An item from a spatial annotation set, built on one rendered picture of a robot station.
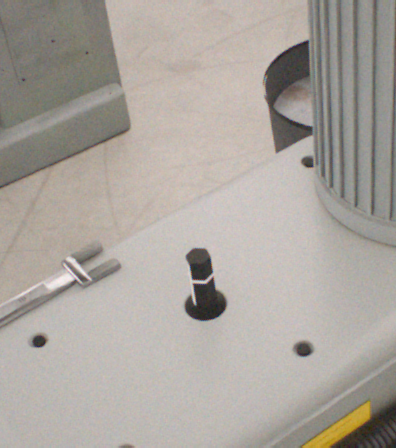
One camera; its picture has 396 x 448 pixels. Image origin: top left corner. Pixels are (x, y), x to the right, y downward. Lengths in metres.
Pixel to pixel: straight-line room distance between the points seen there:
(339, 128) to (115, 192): 3.00
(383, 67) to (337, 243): 0.20
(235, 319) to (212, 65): 3.53
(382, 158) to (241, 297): 0.17
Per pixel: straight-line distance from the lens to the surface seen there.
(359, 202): 0.93
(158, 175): 3.89
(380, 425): 0.92
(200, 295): 0.88
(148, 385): 0.86
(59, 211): 3.84
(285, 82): 3.39
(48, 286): 0.94
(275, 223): 0.96
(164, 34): 4.62
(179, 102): 4.21
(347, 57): 0.83
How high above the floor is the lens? 2.57
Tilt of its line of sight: 44 degrees down
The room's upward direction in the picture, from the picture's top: 9 degrees counter-clockwise
